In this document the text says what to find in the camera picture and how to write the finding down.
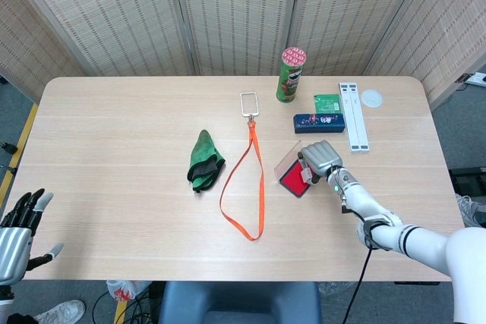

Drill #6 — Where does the woven folding screen panel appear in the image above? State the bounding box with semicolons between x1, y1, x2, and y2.
3;0;198;77
0;0;87;103
169;0;305;77
286;0;436;77
362;0;486;111

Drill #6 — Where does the orange lanyard with badge holder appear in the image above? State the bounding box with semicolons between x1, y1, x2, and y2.
219;91;266;242

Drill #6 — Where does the green Pringles can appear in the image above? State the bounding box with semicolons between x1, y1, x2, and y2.
276;46;307;104

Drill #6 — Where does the white power strip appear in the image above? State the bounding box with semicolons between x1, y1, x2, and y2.
457;72;486;87

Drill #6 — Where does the red ink stamp pad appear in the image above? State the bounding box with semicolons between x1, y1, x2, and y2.
273;140;316;199

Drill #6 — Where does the white round table grommet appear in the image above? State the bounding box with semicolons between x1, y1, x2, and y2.
360;89;384;109

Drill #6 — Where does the green card packet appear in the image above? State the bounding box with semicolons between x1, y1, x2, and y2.
313;93;342;115

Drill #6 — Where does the red white plastic bag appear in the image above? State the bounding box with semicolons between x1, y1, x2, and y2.
106;279;151;304

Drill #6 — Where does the white grey sneaker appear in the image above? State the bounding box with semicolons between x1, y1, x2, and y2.
455;193;486;227

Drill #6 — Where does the dark blue pencil case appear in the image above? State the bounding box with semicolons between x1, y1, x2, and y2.
292;112;346;135

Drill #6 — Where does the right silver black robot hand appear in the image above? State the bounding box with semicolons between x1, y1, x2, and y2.
297;140;344;185

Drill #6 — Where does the green microfiber cloth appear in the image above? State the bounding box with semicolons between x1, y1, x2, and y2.
186;129;226;193

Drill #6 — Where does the black equipment base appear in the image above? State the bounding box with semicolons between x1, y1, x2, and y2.
447;166;486;188

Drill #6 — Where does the white folding stand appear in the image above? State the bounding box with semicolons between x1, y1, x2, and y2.
338;81;370;154

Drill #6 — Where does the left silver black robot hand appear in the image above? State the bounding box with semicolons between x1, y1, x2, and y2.
0;188;65;287

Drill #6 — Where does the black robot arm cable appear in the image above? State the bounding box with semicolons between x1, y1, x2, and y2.
341;225;375;324

